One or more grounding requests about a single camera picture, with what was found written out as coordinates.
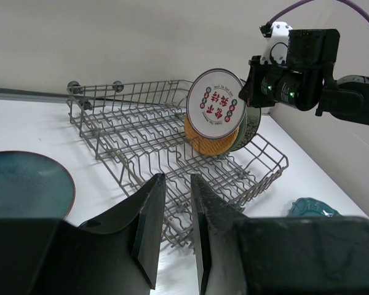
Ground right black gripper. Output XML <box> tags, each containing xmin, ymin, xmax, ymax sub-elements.
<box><xmin>239</xmin><ymin>29</ymin><xmax>339</xmax><ymax>111</ymax></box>

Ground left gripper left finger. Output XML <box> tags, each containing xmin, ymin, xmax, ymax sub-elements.
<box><xmin>79</xmin><ymin>173</ymin><xmax>166</xmax><ymax>289</ymax></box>

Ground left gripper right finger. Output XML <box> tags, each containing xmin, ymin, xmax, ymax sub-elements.
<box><xmin>191</xmin><ymin>174</ymin><xmax>248</xmax><ymax>294</ymax></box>

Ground orange woven round plate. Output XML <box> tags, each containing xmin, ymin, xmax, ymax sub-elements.
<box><xmin>184</xmin><ymin>116</ymin><xmax>239</xmax><ymax>156</ymax></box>

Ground teal scalloped plate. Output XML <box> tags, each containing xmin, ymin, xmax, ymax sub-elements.
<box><xmin>288</xmin><ymin>198</ymin><xmax>341</xmax><ymax>218</ymax></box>

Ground white plate red characters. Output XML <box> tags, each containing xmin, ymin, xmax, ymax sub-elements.
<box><xmin>186</xmin><ymin>68</ymin><xmax>245</xmax><ymax>140</ymax></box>

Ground dark blue round plate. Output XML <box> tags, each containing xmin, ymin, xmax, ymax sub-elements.
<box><xmin>0</xmin><ymin>151</ymin><xmax>76</xmax><ymax>219</ymax></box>

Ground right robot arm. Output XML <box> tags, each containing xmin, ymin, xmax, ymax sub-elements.
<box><xmin>239</xmin><ymin>29</ymin><xmax>369</xmax><ymax>125</ymax></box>

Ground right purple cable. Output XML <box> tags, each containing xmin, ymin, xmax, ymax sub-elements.
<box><xmin>266</xmin><ymin>0</ymin><xmax>369</xmax><ymax>39</ymax></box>

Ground grey wire dish rack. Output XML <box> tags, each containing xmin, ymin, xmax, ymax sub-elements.
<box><xmin>67</xmin><ymin>80</ymin><xmax>288</xmax><ymax>247</ymax></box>

